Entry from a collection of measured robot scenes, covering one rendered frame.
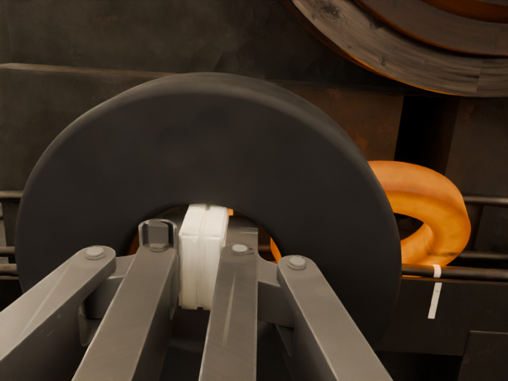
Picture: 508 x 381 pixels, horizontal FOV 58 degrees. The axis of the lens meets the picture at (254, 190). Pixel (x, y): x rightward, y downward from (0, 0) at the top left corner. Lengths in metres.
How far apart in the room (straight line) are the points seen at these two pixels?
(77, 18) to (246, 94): 0.45
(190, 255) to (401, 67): 0.30
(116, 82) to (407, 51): 0.30
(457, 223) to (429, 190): 0.05
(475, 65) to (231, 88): 0.31
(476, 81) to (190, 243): 0.34
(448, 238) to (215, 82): 0.33
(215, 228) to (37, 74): 0.42
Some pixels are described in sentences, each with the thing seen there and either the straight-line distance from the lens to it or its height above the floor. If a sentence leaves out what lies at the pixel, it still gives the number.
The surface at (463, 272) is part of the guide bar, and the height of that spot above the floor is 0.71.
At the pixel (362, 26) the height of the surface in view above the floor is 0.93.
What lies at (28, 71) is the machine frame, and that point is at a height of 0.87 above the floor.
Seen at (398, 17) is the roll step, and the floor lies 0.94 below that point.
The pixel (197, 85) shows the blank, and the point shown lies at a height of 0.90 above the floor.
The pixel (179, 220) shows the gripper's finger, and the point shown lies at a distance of 0.18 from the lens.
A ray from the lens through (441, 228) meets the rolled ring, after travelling 0.44.
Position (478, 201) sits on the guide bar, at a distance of 0.57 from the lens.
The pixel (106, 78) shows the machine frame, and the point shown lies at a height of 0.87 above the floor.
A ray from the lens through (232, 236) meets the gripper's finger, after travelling 0.17.
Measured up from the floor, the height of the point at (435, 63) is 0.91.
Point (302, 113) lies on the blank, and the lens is 0.16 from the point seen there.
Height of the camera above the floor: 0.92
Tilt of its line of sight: 18 degrees down
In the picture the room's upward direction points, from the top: 4 degrees clockwise
